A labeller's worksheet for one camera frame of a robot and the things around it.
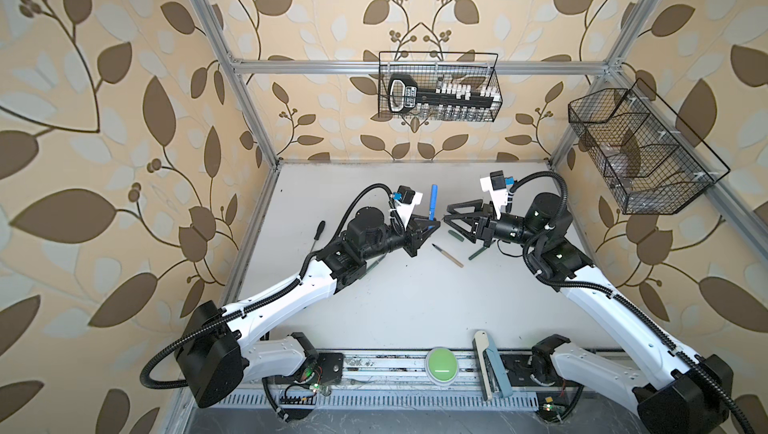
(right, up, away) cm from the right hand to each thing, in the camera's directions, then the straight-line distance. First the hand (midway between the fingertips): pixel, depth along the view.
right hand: (449, 217), depth 63 cm
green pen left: (-18, -17, +30) cm, 39 cm away
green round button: (0, -38, +11) cm, 40 cm away
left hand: (-1, -1, +4) cm, 4 cm away
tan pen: (+6, -15, +31) cm, 35 cm away
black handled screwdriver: (-37, -8, +36) cm, 52 cm away
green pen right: (+15, -14, +31) cm, 37 cm away
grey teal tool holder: (+12, -38, +9) cm, 40 cm away
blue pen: (-3, +4, +2) cm, 5 cm away
